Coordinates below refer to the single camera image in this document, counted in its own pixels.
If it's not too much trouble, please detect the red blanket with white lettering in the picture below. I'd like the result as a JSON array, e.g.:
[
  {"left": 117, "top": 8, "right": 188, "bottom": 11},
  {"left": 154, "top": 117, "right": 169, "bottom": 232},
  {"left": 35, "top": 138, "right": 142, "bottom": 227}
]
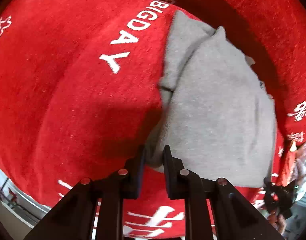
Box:
[{"left": 0, "top": 0, "right": 306, "bottom": 239}]

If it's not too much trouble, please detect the grey small shirt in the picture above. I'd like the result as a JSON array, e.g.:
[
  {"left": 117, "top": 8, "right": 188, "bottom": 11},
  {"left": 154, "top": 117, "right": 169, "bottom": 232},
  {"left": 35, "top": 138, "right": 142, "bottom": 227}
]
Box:
[{"left": 145, "top": 11, "right": 277, "bottom": 187}]

